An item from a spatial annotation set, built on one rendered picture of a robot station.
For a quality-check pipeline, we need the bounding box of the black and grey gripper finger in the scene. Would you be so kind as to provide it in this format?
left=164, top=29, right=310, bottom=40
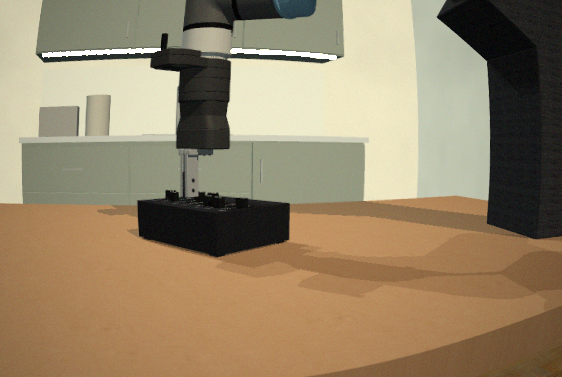
left=178, top=149, right=185, bottom=197
left=184, top=149, right=213, bottom=198

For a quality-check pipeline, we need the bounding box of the black lighting desk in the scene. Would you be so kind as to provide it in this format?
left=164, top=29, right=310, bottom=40
left=137, top=190, right=290, bottom=257

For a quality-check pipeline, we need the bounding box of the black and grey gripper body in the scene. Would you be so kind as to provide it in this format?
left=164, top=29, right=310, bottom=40
left=150, top=27, right=233, bottom=150

